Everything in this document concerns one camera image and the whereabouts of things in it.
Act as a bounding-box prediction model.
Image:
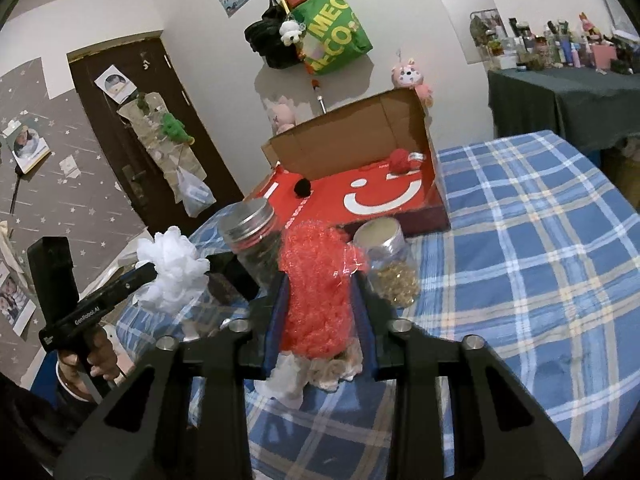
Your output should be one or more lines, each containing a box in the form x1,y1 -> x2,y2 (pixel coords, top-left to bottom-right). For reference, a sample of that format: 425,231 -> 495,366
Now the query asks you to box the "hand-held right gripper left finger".
54,271 -> 292,480

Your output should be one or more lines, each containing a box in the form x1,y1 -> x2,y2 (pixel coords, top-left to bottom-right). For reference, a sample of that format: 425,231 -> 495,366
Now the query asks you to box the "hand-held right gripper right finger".
349,271 -> 585,480

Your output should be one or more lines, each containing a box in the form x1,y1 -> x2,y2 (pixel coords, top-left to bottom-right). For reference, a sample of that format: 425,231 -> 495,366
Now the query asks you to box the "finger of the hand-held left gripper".
102,261 -> 161,307

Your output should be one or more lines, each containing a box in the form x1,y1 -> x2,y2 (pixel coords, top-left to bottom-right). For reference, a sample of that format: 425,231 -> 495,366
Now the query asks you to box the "white mesh bath ball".
136,227 -> 211,316

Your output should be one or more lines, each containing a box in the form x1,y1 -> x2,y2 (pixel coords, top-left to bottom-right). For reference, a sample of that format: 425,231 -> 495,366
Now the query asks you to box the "cream lace scrunchie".
304,345 -> 363,392

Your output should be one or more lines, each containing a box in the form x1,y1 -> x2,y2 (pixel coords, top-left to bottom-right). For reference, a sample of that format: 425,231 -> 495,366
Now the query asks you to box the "white gauze cloth piece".
267,352 -> 307,409

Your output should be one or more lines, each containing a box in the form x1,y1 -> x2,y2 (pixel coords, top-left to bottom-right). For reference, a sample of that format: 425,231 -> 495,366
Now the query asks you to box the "red mesh bath ball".
277,222 -> 369,361

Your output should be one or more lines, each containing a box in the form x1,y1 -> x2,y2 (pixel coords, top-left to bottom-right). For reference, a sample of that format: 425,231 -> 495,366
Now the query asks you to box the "red cardboard box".
242,87 -> 451,237

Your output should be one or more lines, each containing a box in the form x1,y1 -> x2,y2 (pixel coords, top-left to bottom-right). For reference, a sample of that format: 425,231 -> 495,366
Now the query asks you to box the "person's left hand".
56,331 -> 125,397

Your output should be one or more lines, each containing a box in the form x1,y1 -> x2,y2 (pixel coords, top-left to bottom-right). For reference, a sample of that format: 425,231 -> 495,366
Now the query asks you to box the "glass jar with gold contents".
351,220 -> 422,311

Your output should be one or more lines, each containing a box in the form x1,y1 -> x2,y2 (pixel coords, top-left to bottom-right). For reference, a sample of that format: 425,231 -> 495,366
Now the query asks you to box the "glass jar with dark contents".
218,198 -> 284,302

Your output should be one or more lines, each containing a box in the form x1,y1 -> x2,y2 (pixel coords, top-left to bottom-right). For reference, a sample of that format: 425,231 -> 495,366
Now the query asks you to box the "white plastic bag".
176,166 -> 218,218

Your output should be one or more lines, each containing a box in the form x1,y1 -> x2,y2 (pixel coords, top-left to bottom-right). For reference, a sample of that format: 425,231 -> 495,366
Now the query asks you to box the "dark brown door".
67,37 -> 246,241

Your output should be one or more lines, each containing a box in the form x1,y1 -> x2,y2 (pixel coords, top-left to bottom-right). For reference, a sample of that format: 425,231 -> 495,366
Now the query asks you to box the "beige hanging door organizer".
117,91 -> 208,203

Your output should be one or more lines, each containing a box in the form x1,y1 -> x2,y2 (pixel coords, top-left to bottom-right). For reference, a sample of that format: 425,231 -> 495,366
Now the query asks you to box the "blue plaid bed sheet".
117,130 -> 640,480

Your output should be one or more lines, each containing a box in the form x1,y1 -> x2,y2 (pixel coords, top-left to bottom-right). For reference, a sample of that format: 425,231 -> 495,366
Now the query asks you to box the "green plush toy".
161,112 -> 195,147

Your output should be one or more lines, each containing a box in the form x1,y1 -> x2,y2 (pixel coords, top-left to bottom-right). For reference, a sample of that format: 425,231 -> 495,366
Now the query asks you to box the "red yarn ball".
389,149 -> 426,177

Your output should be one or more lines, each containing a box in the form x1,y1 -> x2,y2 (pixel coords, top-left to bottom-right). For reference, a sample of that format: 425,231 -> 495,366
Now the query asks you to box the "photo on door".
94,64 -> 137,103

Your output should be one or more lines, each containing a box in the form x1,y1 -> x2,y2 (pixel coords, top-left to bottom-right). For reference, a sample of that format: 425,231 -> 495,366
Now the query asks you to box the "pale pink plush toy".
265,100 -> 297,136

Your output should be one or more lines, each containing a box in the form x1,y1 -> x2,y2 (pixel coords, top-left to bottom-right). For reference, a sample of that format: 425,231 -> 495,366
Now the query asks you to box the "hanging tassel stick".
302,75 -> 331,116

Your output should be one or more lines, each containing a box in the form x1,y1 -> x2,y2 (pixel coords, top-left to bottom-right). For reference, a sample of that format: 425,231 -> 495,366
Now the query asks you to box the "pink plush toy with face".
391,57 -> 435,109

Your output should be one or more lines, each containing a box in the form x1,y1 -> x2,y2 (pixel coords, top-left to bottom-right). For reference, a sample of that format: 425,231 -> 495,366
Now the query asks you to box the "black bag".
244,0 -> 305,70

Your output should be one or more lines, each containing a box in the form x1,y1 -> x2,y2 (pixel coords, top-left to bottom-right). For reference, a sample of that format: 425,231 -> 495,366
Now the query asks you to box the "panda plush toy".
279,19 -> 306,47

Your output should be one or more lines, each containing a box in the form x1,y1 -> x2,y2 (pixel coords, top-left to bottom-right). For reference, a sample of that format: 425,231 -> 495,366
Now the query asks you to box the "green tote bag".
290,0 -> 375,76

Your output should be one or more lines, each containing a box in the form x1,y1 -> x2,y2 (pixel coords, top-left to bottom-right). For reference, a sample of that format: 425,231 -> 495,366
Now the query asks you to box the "table with green cloth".
487,66 -> 640,153

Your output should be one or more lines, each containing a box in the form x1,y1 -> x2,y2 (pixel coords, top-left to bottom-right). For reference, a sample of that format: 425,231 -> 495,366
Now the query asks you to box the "wall photo sheet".
0,260 -> 38,336

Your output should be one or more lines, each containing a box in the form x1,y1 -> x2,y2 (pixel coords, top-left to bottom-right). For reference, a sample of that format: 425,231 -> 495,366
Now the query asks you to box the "metal door handle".
119,165 -> 148,206

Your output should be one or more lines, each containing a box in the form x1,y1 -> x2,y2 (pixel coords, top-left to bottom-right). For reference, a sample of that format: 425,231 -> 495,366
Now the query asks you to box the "wall calendar with photo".
2,117 -> 52,173

